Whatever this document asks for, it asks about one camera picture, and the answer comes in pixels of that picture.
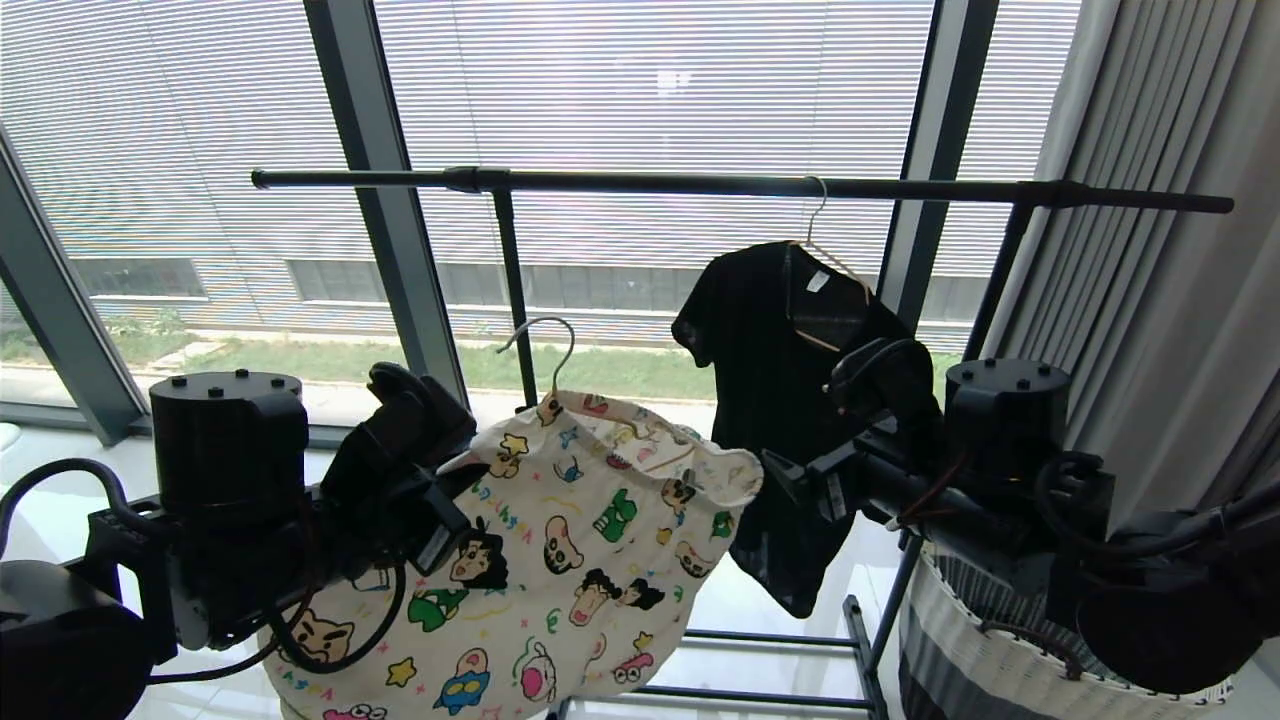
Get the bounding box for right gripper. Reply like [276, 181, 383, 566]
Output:
[760, 428, 906, 533]

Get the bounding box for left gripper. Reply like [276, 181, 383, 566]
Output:
[328, 468, 473, 583]

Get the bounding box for black short-sleeved shirt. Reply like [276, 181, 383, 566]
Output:
[671, 240, 943, 620]

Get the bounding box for cream printed garment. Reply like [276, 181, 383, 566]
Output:
[258, 390, 767, 720]

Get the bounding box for pink clothes hanger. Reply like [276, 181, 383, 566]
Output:
[496, 316, 578, 401]
[788, 177, 877, 353]

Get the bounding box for white laundry basket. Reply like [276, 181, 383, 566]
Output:
[897, 540, 1237, 720]

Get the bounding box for black clothes rack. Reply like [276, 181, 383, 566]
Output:
[250, 165, 1235, 720]

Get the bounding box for window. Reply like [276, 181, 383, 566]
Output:
[0, 0, 1086, 453]

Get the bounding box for beige curtain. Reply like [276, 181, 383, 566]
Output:
[985, 0, 1280, 691]

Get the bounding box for black cable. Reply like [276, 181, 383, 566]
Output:
[0, 457, 133, 563]
[263, 560, 408, 675]
[1033, 450, 1117, 563]

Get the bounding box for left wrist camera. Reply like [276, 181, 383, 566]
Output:
[320, 361, 479, 501]

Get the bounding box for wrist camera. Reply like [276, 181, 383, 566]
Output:
[320, 361, 479, 501]
[824, 337, 947, 447]

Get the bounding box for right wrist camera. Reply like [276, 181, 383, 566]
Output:
[824, 337, 947, 447]

